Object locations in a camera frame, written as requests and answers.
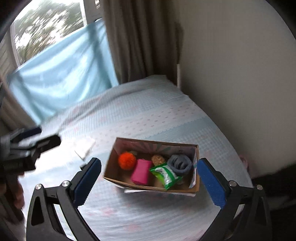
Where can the orange pompom toy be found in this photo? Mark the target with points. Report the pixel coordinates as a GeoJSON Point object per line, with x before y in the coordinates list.
{"type": "Point", "coordinates": [127, 161]}

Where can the white textured cloth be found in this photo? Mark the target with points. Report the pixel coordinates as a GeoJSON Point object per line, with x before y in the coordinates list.
{"type": "Point", "coordinates": [83, 149]}

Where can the brown curtain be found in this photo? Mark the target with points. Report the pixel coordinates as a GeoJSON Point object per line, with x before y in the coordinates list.
{"type": "Point", "coordinates": [145, 38]}

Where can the person's left hand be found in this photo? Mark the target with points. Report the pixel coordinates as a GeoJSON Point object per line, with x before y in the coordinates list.
{"type": "Point", "coordinates": [16, 190]}

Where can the pink cloth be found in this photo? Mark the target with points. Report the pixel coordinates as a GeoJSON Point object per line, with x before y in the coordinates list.
{"type": "Point", "coordinates": [140, 175]}

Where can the green snack packet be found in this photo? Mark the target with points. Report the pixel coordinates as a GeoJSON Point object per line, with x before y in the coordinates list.
{"type": "Point", "coordinates": [166, 175]}

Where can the window with frame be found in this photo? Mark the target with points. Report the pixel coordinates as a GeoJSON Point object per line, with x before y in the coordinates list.
{"type": "Point", "coordinates": [40, 24]}

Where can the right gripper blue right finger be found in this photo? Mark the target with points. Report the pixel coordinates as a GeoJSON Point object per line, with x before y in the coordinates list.
{"type": "Point", "coordinates": [214, 182]}

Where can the grey sock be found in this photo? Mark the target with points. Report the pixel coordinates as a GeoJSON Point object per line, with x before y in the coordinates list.
{"type": "Point", "coordinates": [180, 164]}

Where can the light blue hanging cloth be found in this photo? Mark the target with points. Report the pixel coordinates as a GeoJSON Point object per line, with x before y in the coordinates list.
{"type": "Point", "coordinates": [77, 68]}

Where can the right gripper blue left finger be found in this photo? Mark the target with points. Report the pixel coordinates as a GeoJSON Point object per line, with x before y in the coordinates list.
{"type": "Point", "coordinates": [84, 180]}

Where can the open cardboard box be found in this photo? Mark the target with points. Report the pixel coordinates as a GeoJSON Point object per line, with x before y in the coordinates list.
{"type": "Point", "coordinates": [189, 185]}

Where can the checkered light blue bedsheet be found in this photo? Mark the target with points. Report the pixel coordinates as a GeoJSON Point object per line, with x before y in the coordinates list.
{"type": "Point", "coordinates": [152, 110]}

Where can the brown plush bear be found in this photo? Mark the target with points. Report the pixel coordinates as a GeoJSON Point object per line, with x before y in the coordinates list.
{"type": "Point", "coordinates": [158, 160]}

